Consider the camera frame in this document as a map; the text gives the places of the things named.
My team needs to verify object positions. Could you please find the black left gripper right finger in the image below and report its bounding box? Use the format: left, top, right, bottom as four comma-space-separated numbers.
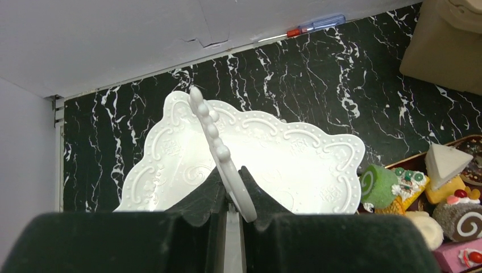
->
239, 167, 440, 272

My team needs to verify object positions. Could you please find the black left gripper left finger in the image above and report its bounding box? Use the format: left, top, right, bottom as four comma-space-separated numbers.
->
1, 170, 226, 272

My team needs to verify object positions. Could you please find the white three-tier cake stand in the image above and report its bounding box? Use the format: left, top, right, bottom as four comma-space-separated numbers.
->
117, 91, 365, 214

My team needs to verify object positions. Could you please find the green swirl roll cake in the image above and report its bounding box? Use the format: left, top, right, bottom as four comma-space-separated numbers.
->
359, 164, 398, 213

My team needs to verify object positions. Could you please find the yellow decorated cake slice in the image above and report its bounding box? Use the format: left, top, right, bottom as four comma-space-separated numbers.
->
375, 167, 430, 215

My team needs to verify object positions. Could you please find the white coconut ball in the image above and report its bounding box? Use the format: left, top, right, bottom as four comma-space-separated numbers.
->
405, 211, 444, 250

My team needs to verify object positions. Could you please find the red dessert tray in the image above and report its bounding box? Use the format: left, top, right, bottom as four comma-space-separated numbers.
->
358, 135, 482, 273

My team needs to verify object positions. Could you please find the pink rectangular cake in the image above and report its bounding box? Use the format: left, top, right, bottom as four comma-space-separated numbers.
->
433, 238, 481, 272

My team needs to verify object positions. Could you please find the white triangle cake slice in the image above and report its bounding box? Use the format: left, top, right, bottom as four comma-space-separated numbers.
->
425, 143, 473, 191

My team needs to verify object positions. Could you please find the chocolate swirl roll cake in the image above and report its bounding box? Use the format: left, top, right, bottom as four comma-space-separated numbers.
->
433, 195, 481, 242

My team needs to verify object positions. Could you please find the chocolate sprinkled donut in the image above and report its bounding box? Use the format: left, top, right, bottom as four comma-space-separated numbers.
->
459, 140, 481, 186

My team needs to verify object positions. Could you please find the red blue screwdriver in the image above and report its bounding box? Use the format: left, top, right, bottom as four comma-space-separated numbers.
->
257, 14, 346, 43

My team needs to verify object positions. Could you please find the tan plastic toolbox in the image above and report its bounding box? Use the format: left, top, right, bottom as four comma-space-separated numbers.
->
400, 0, 481, 95

